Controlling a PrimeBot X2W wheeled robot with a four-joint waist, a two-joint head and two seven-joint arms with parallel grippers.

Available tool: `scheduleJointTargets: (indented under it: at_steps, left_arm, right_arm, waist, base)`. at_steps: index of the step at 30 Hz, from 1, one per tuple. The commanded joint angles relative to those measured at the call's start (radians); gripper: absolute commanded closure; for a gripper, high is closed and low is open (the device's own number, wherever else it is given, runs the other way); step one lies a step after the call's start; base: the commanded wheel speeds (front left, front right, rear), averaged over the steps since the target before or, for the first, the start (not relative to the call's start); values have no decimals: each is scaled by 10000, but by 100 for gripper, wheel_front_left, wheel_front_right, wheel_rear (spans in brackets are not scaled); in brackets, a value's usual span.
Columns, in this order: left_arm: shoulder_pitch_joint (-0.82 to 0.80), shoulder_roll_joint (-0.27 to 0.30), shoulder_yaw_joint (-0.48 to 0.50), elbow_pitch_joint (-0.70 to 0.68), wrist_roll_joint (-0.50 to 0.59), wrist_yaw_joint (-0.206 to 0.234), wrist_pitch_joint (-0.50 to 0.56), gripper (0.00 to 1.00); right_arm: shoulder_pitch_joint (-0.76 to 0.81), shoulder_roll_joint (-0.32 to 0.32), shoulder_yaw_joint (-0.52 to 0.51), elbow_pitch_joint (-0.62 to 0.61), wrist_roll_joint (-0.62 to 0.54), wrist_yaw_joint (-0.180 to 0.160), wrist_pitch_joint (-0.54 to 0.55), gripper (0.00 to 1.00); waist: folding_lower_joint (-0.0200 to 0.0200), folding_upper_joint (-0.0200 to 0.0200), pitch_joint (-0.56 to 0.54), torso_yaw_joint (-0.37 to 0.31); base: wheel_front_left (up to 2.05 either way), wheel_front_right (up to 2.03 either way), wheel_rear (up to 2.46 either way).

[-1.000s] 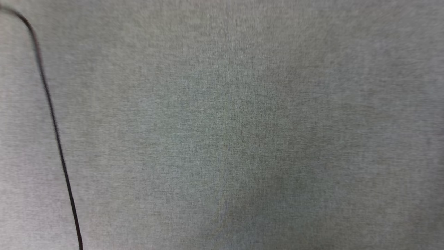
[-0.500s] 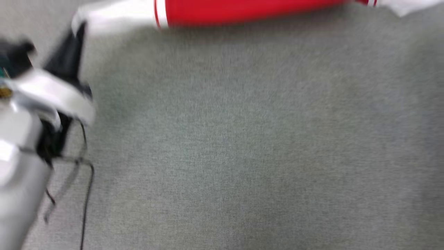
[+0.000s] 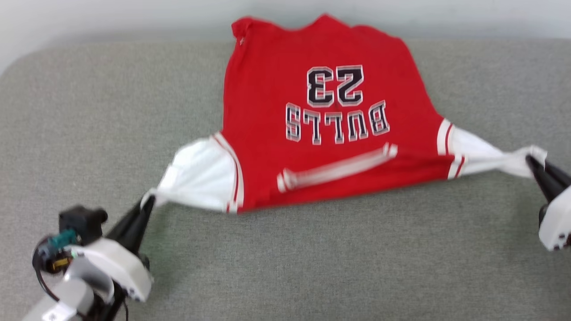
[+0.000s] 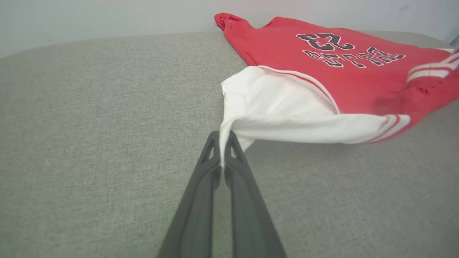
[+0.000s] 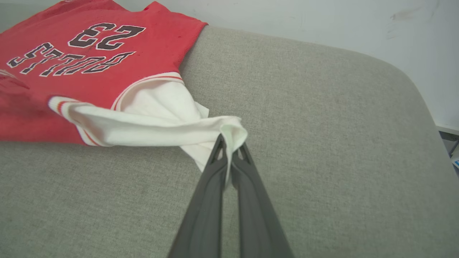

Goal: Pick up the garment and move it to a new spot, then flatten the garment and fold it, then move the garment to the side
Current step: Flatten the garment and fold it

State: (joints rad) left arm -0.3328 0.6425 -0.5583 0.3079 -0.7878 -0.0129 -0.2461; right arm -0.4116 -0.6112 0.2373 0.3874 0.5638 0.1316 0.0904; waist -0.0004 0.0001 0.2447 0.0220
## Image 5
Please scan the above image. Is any white ledge with dark clutter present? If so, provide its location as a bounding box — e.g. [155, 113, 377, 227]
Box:
[435, 124, 459, 176]

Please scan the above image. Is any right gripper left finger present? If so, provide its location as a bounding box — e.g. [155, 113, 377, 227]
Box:
[168, 134, 228, 258]

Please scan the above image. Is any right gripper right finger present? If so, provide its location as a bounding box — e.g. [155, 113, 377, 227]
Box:
[231, 142, 295, 258]

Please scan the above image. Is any red white basketball jersey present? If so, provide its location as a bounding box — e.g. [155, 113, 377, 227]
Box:
[0, 0, 249, 188]

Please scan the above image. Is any grey fabric sofa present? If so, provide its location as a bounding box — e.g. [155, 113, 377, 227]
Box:
[0, 4, 459, 258]

